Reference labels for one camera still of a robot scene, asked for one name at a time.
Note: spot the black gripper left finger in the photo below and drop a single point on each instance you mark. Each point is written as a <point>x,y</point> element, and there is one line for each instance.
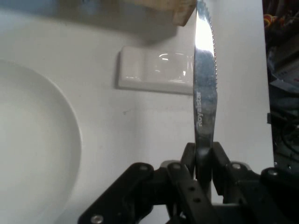
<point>130,186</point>

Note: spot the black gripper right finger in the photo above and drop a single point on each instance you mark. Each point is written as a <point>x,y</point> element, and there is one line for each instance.
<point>252,193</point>

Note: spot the steel table knife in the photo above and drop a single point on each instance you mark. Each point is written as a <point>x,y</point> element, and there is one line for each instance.
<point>205,93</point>

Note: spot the round white plate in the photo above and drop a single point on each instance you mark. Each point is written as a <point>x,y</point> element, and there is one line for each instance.
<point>35,144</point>

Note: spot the white ceramic cutlery rest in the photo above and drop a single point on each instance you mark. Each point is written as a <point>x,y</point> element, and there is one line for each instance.
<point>154,70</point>

